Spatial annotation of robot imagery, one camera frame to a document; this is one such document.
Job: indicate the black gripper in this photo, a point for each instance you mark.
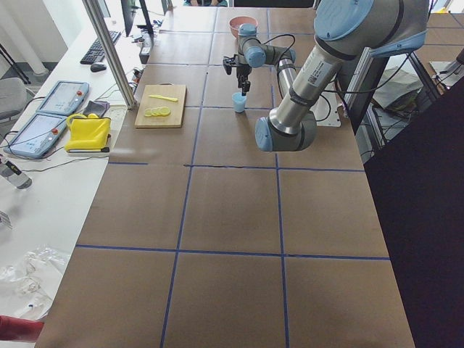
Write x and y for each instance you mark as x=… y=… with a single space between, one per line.
x=243 y=73

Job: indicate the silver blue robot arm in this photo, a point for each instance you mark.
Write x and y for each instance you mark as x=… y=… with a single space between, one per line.
x=342 y=30

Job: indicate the light blue plastic cup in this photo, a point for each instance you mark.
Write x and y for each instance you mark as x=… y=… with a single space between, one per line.
x=239 y=102

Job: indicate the pink bowl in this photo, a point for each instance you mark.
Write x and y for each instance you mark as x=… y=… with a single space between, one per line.
x=235 y=25

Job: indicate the yellow plastic knife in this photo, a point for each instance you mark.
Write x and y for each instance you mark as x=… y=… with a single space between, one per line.
x=161 y=97

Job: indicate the bamboo cutting board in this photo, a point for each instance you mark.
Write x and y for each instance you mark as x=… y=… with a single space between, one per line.
x=161 y=106

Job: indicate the black monitor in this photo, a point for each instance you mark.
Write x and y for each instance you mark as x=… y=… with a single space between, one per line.
x=129 y=10

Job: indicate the purple grey pouch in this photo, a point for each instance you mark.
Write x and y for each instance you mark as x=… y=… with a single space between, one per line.
x=99 y=108

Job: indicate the black computer mouse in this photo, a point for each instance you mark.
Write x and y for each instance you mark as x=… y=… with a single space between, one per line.
x=97 y=67

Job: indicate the black keyboard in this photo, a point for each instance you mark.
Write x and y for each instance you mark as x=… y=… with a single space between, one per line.
x=96 y=51

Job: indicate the yellow bag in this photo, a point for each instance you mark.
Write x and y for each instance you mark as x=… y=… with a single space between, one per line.
x=88 y=133

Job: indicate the upper teach pendant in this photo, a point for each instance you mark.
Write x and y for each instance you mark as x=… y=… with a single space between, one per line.
x=64 y=98

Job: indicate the teach pendant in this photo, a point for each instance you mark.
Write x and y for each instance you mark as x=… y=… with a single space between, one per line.
x=64 y=98
x=37 y=136

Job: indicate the lower teach pendant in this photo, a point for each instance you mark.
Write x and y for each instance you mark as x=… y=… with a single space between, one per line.
x=37 y=136

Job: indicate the clear water bottle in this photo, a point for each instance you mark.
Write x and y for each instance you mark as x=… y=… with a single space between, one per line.
x=14 y=175

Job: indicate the crumpled clear plastic bag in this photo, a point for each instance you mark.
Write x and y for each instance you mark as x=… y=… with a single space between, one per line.
x=28 y=287

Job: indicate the red object at corner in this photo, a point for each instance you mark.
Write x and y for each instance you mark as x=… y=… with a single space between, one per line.
x=18 y=329

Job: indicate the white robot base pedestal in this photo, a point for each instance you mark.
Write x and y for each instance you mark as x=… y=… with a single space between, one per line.
x=325 y=111

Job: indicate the aluminium frame post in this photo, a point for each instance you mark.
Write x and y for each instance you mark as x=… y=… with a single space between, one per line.
x=97 y=20

